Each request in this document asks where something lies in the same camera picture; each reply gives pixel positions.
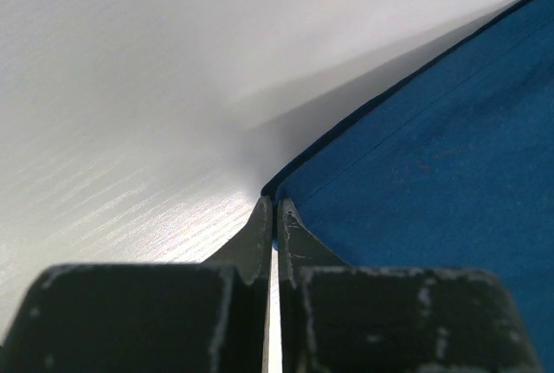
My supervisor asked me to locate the dark blue t-shirt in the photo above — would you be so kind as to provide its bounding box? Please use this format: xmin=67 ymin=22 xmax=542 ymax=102
xmin=261 ymin=0 xmax=553 ymax=371

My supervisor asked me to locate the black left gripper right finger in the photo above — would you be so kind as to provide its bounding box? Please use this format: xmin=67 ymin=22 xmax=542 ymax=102
xmin=276 ymin=199 xmax=541 ymax=372

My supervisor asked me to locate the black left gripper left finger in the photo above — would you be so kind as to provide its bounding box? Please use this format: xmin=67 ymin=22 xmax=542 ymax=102
xmin=1 ymin=196 xmax=273 ymax=372

